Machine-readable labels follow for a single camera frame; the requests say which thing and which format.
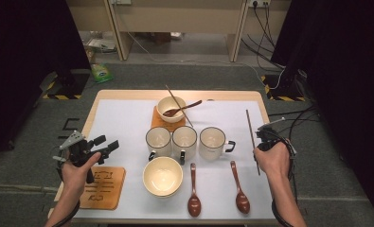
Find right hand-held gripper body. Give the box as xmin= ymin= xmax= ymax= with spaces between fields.
xmin=256 ymin=116 xmax=287 ymax=152

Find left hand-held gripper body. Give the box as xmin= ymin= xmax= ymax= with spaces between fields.
xmin=59 ymin=130 xmax=104 ymax=184

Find brown wooden chopstick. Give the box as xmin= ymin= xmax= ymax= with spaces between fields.
xmin=245 ymin=109 xmax=261 ymax=177
xmin=165 ymin=84 xmax=195 ymax=129

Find square wooden coaster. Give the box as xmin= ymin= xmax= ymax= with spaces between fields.
xmin=80 ymin=166 xmax=127 ymax=211
xmin=151 ymin=105 xmax=187 ymax=132

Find brown wooden spoon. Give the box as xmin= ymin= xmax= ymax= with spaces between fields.
xmin=229 ymin=160 xmax=251 ymax=215
xmin=187 ymin=163 xmax=203 ymax=218
xmin=163 ymin=99 xmax=204 ymax=118

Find cream bowl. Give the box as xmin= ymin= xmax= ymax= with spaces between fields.
xmin=142 ymin=156 xmax=185 ymax=198
xmin=145 ymin=188 xmax=182 ymax=200
xmin=156 ymin=96 xmax=187 ymax=124

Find person's left hand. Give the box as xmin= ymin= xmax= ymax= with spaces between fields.
xmin=61 ymin=151 xmax=102 ymax=197

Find person's right hand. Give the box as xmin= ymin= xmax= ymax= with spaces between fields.
xmin=253 ymin=141 xmax=292 ymax=182

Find white table mat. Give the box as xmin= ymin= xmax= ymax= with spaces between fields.
xmin=63 ymin=98 xmax=276 ymax=221

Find white ribbed mug black rim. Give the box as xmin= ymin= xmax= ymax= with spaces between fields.
xmin=199 ymin=126 xmax=237 ymax=162
xmin=171 ymin=125 xmax=198 ymax=166
xmin=145 ymin=126 xmax=173 ymax=159

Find black stand base hazard tape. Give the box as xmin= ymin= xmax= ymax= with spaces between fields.
xmin=42 ymin=69 xmax=92 ymax=100
xmin=260 ymin=70 xmax=307 ymax=102

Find green tissue packet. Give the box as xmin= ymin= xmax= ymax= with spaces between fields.
xmin=90 ymin=62 xmax=114 ymax=84

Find clear plastic bags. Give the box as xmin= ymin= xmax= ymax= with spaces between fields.
xmin=86 ymin=30 xmax=118 ymax=54

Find black curtain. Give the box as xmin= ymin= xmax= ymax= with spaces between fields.
xmin=0 ymin=0 xmax=92 ymax=159
xmin=271 ymin=0 xmax=374 ymax=221

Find brown cardboard box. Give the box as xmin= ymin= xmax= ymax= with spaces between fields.
xmin=151 ymin=32 xmax=172 ymax=44

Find beige office desk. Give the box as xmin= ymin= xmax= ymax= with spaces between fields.
xmin=107 ymin=0 xmax=249 ymax=63
xmin=65 ymin=0 xmax=126 ymax=61
xmin=238 ymin=0 xmax=292 ymax=36

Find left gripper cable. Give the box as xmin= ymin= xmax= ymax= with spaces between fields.
xmin=50 ymin=150 xmax=81 ymax=227

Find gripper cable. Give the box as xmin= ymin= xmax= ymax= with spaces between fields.
xmin=269 ymin=127 xmax=300 ymax=227
xmin=50 ymin=150 xmax=81 ymax=227

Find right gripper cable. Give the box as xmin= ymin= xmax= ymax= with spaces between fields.
xmin=269 ymin=127 xmax=300 ymax=227

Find thin black floor cable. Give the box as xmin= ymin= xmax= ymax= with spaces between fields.
xmin=267 ymin=105 xmax=322 ymax=202

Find thick black floor cable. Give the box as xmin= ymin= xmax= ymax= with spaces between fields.
xmin=240 ymin=37 xmax=286 ymax=70

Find black plugged power cable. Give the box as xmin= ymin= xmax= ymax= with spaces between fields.
xmin=253 ymin=3 xmax=276 ymax=48

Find wall power socket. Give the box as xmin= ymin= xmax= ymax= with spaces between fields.
xmin=247 ymin=0 xmax=272 ymax=9

